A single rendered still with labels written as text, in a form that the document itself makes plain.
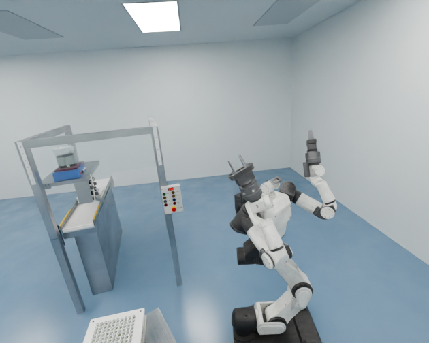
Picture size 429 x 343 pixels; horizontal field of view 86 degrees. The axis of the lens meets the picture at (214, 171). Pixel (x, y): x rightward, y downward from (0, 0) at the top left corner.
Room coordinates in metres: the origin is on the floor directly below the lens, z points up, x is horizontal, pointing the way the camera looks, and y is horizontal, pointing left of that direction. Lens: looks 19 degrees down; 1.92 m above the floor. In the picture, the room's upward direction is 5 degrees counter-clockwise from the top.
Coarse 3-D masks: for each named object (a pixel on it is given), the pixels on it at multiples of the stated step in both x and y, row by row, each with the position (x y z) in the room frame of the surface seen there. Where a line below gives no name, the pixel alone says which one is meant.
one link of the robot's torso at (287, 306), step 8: (288, 288) 1.34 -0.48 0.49; (304, 288) 1.19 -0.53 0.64; (288, 296) 1.28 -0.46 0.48; (296, 296) 1.19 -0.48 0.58; (304, 296) 1.18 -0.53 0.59; (272, 304) 1.33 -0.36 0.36; (280, 304) 1.28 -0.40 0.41; (288, 304) 1.23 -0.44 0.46; (296, 304) 1.19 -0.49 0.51; (304, 304) 1.18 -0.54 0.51; (272, 312) 1.27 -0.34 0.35; (280, 312) 1.23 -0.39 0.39; (288, 312) 1.23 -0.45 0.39; (296, 312) 1.23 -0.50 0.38; (272, 320) 1.22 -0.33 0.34; (280, 320) 1.22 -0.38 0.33; (288, 320) 1.23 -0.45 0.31
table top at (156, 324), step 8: (152, 312) 0.88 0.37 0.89; (160, 312) 0.88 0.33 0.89; (152, 320) 0.84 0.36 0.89; (160, 320) 0.84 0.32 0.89; (152, 328) 0.80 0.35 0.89; (160, 328) 0.80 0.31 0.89; (168, 328) 0.79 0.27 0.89; (152, 336) 0.76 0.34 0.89; (160, 336) 0.76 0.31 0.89; (168, 336) 0.75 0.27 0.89
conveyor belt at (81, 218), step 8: (104, 184) 2.87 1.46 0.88; (80, 208) 2.20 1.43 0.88; (88, 208) 2.18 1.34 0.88; (96, 208) 2.17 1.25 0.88; (72, 216) 2.03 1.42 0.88; (80, 216) 2.01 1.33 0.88; (88, 216) 2.00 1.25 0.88; (72, 224) 1.88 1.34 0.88; (80, 224) 1.87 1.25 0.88; (88, 224) 1.86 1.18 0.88; (64, 232) 1.80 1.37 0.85
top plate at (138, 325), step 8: (128, 312) 0.83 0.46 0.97; (136, 312) 0.83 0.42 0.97; (144, 312) 0.84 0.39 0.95; (96, 320) 0.81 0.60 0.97; (104, 320) 0.80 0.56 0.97; (120, 320) 0.80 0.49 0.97; (136, 320) 0.79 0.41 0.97; (88, 328) 0.77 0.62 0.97; (136, 328) 0.75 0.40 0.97; (88, 336) 0.73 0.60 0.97; (96, 336) 0.73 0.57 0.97; (112, 336) 0.72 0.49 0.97; (120, 336) 0.72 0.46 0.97; (136, 336) 0.71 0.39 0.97
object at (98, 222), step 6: (108, 192) 2.67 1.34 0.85; (108, 198) 2.60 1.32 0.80; (102, 204) 2.27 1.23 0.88; (102, 210) 2.20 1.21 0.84; (102, 216) 2.14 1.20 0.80; (66, 222) 1.94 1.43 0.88; (96, 222) 1.91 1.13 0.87; (90, 228) 1.87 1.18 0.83; (96, 228) 1.88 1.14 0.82; (66, 234) 1.82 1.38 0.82; (72, 234) 1.83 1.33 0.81; (78, 234) 1.84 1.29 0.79; (84, 234) 1.86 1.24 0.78
